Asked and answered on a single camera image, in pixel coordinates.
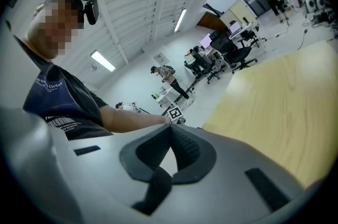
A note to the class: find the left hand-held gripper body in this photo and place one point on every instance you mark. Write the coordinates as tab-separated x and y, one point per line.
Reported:
174	113

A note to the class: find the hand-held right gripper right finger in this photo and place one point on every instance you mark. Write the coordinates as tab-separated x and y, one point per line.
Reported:
232	162

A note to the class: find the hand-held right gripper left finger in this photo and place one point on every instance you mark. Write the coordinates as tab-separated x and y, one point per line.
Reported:
105	164

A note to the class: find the person's left forearm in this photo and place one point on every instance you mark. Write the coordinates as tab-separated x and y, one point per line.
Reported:
132	120

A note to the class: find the white office desk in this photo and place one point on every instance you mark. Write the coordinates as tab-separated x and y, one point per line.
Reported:
165	94

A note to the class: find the green plastic container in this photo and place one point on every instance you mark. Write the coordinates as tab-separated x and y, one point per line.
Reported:
157	95

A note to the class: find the person's black printed T-shirt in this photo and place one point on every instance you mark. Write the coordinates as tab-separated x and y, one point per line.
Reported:
66	101

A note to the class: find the computer monitor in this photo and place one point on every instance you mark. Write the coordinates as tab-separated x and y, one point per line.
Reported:
206	40

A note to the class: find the black office chair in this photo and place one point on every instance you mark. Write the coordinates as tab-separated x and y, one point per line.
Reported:
232	51

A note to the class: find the long ceiling light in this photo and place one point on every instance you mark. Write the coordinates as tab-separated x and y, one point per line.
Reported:
103	60
180	20

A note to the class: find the open laptop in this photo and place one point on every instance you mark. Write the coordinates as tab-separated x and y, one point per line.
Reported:
235	27

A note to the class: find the person's head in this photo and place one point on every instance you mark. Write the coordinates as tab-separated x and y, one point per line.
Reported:
58	27

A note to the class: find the white black round device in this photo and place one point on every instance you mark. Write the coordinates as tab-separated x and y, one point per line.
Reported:
321	2
309	5

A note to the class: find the white wall poster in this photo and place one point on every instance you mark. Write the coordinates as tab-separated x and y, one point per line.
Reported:
161	57

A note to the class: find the wooden pedestal table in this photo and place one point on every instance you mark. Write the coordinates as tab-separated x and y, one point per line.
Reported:
277	106

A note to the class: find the black head camera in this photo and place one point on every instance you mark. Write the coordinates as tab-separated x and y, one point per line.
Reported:
92	10

